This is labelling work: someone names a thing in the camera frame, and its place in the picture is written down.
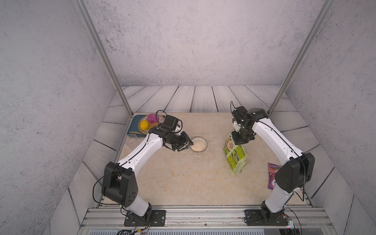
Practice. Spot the white patterned breakfast bowl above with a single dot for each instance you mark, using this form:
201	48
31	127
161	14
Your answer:
198	144

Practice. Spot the aluminium frame post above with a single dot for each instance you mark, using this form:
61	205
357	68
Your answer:
84	13
312	33

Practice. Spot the left aluminium frame post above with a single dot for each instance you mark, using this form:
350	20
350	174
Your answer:
84	13

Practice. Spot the patterned fruit plate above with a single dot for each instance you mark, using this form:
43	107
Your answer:
161	119

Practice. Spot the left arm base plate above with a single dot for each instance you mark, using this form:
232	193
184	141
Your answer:
153	218

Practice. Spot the green oats bag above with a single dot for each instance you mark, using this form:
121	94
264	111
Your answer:
236	155

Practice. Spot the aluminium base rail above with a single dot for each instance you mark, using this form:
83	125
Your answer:
210	220

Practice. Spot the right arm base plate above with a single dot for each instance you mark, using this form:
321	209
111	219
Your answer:
252	217

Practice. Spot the poured oats pile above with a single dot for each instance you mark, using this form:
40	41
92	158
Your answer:
198	144

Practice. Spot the teal placemat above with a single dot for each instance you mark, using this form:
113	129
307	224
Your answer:
134	126

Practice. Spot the orange brown toy fruit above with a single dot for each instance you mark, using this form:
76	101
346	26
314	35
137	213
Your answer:
151	125

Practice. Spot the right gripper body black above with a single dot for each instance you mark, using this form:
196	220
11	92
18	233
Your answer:
242	136

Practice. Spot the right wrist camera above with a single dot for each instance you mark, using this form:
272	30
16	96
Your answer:
236	126

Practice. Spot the right aluminium frame post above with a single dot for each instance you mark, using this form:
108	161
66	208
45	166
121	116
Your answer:
312	33

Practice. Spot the yellow toy lemon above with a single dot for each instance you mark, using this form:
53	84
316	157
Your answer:
144	125

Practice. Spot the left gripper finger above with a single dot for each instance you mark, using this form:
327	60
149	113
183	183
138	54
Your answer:
181	147
188	141

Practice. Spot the magenta toy fruit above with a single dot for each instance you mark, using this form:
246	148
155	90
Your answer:
152	117

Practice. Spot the purple Fox's candy bag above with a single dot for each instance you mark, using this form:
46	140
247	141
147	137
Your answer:
272	170

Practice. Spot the clear drinking glass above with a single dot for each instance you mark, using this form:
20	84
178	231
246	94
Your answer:
130	139

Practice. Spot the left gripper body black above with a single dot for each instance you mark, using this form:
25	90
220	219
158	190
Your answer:
176	141

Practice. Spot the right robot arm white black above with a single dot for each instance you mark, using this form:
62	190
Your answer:
296	170

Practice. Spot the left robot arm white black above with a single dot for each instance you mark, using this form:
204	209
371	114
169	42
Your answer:
119	182

